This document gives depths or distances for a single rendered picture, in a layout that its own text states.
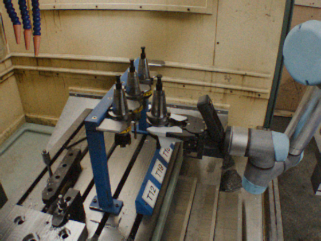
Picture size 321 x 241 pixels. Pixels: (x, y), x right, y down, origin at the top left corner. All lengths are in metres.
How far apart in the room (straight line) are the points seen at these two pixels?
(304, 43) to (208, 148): 0.37
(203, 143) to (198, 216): 0.46
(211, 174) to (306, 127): 0.65
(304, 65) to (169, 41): 0.93
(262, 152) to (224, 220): 0.48
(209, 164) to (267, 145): 0.65
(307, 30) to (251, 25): 0.81
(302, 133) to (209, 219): 0.51
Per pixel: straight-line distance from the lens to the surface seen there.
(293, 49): 0.58
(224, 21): 1.35
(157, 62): 1.11
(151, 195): 0.93
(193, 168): 1.36
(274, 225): 1.10
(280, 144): 0.76
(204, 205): 1.20
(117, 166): 1.10
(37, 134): 1.94
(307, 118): 0.80
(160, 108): 0.73
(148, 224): 0.90
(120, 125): 0.73
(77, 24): 1.56
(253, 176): 0.81
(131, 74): 0.83
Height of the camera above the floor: 1.61
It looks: 32 degrees down
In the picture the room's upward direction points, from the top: straight up
